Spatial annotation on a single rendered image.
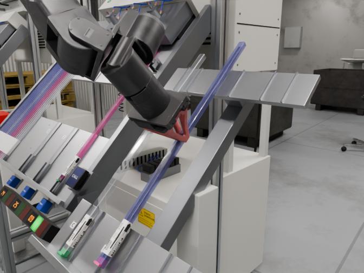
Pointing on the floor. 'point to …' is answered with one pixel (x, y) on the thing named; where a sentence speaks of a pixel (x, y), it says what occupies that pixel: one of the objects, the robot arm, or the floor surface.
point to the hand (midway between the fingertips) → (182, 136)
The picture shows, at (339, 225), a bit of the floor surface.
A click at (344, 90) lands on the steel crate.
